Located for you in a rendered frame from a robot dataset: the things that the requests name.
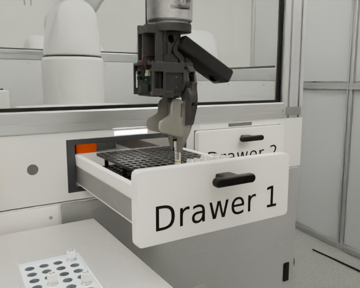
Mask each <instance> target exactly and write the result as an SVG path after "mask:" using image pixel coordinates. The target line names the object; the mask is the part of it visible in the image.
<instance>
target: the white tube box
mask: <svg viewBox="0 0 360 288"><path fill-rule="evenodd" d="M86 270H88V271H90V272H91V270H90V269H89V267H88V266H87V264H86V263H85V262H84V260H83V259H82V257H81V256H80V255H79V253H75V261H73V262H68V261H67V255H62V256H58V257H53V258H48V259H43V260H39V261H34V262H29V263H23V264H20V265H18V279H19V288H103V287H102V285H101V284H100V283H99V281H98V280H97V279H96V277H95V276H94V274H93V273H92V272H91V284H90V285H86V286H84V285H82V282H81V272H83V271H86ZM51 271H56V272H57V278H58V279H57V285H55V286H48V282H47V274H48V273H49V272H51Z"/></svg>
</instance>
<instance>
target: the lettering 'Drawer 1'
mask: <svg viewBox="0 0 360 288"><path fill-rule="evenodd" d="M269 189H271V200H270V205H267V207H272V206H276V203H274V204H273V186H269V187H268V188H267V190H269ZM254 196H256V194H253V195H252V196H251V195H249V197H248V211H250V202H251V199H252V197H254ZM238 199H240V200H241V201H242V203H240V204H237V205H235V204H234V203H235V201H236V200H238ZM228 201H229V200H228V199H227V200H226V203H225V208H224V211H223V210H222V205H221V201H218V202H217V207H216V210H215V214H214V209H213V204H212V202H211V203H209V204H210V208H211V213H212V217H213V219H216V217H217V212H218V207H220V211H221V216H222V217H225V214H226V209H227V204H228ZM242 205H244V200H243V198H242V197H236V198H235V199H234V200H233V202H232V205H231V209H232V212H233V213H234V214H240V213H242V212H243V210H242V211H239V212H236V211H235V210H234V207H237V206H242ZM196 207H201V208H202V211H198V212H196V213H194V214H193V216H192V221H193V222H194V223H199V222H200V221H201V220H202V222H203V221H205V207H204V205H195V206H193V209H195V208H196ZM163 208H167V209H170V211H171V222H170V223H169V225H167V226H166V227H162V228H159V209H163ZM187 209H190V206H188V207H185V208H184V209H183V208H180V226H183V212H184V211H185V210H187ZM200 213H202V217H201V219H200V220H198V221H196V220H195V216H196V215H197V214H200ZM174 219H175V212H174V209H173V208H172V207H171V206H168V205H163V206H157V207H156V231H161V230H166V229H168V228H170V227H171V226H172V225H173V223H174Z"/></svg>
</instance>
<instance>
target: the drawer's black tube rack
mask: <svg viewBox="0 0 360 288"><path fill-rule="evenodd" d="M97 156H98V157H101V158H103V159H104V160H105V165H104V166H103V167H105V168H107V169H109V170H111V171H113V172H115V173H117V174H118V175H120V176H122V177H124V178H126V179H128V180H130V181H131V174H132V172H133V171H134V170H136V169H145V168H151V167H160V166H168V165H174V164H175V159H174V151H172V150H171V147H170V146H164V147H152V148H145V149H134V150H122V151H110V152H103V153H97ZM200 157H201V155H200V154H196V153H192V152H189V151H186V150H182V151H181V164H183V163H186V160H187V159H194V158H200ZM109 162H111V163H113V164H115V165H109Z"/></svg>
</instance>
